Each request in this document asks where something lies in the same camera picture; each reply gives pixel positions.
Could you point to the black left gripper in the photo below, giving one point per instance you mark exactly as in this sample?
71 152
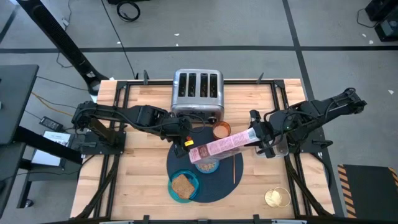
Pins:
177 127

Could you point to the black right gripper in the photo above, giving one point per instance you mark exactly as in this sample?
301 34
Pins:
278 126

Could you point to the orange patterned bowl blue inside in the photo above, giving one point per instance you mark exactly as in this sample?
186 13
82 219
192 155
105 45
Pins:
207 167

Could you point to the pink strawberry yogurt cereal box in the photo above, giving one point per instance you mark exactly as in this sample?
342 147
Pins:
217 146

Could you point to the copper orange faceted cup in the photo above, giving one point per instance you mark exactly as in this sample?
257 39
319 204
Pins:
221 131

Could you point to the brown toast slice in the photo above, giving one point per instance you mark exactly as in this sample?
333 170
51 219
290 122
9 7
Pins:
183 186

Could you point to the gold spoon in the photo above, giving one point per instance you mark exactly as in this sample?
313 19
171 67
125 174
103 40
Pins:
234 171

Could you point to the teal transparent plate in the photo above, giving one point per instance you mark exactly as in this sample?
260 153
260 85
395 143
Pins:
172 191

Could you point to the dark blue round placemat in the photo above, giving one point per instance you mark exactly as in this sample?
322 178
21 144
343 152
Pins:
217 186

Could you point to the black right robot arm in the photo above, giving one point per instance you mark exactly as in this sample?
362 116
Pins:
323 107

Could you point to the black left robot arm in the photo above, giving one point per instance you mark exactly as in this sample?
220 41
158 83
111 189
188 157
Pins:
124 113

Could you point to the clear plastic container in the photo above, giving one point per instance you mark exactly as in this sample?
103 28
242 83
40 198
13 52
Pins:
281 151

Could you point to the silver four-slot toaster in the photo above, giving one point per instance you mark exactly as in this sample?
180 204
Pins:
197 99

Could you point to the clear glass with gold rim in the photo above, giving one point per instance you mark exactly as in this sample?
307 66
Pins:
276 198

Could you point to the black mat with hazard stripes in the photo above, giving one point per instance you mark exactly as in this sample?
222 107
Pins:
367 189

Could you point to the black power adapter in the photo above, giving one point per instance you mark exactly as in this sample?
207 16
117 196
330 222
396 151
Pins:
49 123

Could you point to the white paper sheet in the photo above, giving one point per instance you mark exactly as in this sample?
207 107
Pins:
46 155

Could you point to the black slanted stand leg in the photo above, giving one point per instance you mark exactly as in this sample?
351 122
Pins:
62 40

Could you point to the black equipment case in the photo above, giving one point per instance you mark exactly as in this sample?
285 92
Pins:
384 18

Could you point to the black desk top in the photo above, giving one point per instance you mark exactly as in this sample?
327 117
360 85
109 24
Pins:
15 99

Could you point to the black frame clamp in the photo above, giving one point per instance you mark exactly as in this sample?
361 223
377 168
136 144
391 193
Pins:
260 77
145 77

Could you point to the black metal table frame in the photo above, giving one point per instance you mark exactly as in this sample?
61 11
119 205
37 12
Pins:
102 186

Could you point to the black desk leg frame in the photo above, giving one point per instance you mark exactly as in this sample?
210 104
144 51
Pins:
46 144

